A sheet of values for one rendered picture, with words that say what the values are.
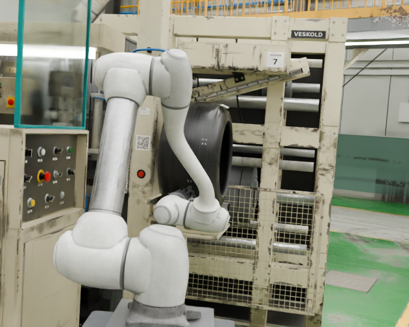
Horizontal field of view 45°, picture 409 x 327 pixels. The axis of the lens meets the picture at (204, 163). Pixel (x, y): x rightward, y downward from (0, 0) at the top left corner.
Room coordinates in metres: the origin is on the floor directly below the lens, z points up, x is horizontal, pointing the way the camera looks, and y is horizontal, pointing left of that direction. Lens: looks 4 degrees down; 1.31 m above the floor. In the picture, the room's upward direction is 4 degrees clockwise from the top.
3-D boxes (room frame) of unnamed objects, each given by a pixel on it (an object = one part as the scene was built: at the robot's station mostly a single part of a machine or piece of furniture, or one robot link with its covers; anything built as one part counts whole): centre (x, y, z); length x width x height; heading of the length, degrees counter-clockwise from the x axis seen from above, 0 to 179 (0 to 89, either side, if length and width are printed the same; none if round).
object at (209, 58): (2.80, -0.13, 1.71); 0.61 x 0.25 x 0.15; 78
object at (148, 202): (2.57, 0.23, 0.90); 0.40 x 0.03 x 0.10; 168
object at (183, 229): (2.40, 0.08, 0.84); 0.36 x 0.09 x 0.06; 78
